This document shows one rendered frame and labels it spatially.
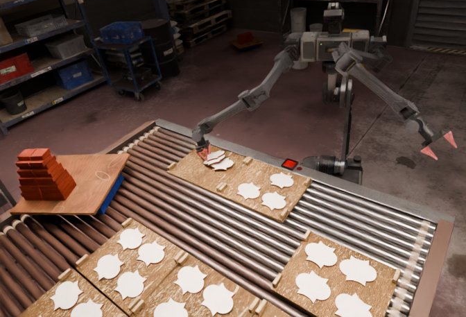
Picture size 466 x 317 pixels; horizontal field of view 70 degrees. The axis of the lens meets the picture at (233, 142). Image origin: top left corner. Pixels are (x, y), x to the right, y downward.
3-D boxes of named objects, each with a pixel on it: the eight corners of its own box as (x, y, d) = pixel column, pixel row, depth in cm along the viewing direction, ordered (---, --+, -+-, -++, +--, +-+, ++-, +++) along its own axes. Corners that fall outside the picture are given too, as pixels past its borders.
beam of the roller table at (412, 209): (161, 124, 274) (159, 118, 271) (453, 225, 160) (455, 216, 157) (153, 129, 269) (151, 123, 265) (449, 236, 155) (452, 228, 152)
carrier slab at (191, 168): (202, 143, 232) (202, 142, 231) (252, 160, 210) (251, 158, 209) (167, 173, 210) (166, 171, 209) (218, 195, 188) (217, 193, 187)
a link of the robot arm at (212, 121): (261, 102, 184) (249, 87, 181) (258, 107, 180) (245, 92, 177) (210, 130, 212) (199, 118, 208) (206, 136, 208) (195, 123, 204)
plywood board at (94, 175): (60, 157, 221) (59, 155, 220) (130, 155, 213) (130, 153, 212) (10, 214, 181) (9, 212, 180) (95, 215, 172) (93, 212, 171)
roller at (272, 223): (122, 153, 242) (120, 148, 240) (415, 288, 136) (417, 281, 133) (116, 157, 239) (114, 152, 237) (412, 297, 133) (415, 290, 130)
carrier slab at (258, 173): (252, 160, 209) (251, 158, 209) (312, 181, 187) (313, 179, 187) (218, 195, 188) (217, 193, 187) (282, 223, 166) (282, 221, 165)
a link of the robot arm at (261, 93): (269, 102, 174) (257, 87, 171) (251, 111, 184) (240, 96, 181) (296, 61, 202) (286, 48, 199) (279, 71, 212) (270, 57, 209)
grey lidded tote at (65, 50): (76, 47, 565) (70, 33, 551) (89, 49, 547) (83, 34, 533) (49, 58, 533) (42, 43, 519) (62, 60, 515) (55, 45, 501)
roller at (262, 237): (111, 161, 236) (109, 155, 233) (408, 308, 130) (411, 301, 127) (105, 165, 233) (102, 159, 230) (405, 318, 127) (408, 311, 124)
